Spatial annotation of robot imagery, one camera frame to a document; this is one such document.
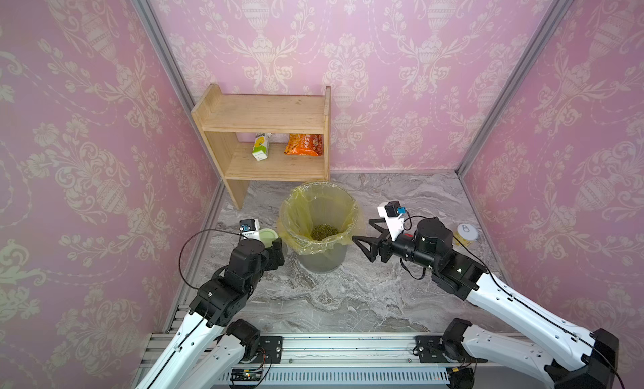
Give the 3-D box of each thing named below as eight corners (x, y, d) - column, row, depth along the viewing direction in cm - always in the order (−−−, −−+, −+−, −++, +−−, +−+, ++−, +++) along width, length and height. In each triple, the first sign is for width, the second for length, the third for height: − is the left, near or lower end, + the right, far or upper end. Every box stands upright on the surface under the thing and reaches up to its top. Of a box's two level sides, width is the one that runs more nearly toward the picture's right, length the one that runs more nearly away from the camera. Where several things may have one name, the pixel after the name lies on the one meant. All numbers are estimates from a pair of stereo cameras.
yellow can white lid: (454, 248, 98) (460, 240, 93) (448, 231, 102) (453, 223, 98) (474, 248, 98) (481, 240, 93) (467, 231, 102) (474, 223, 98)
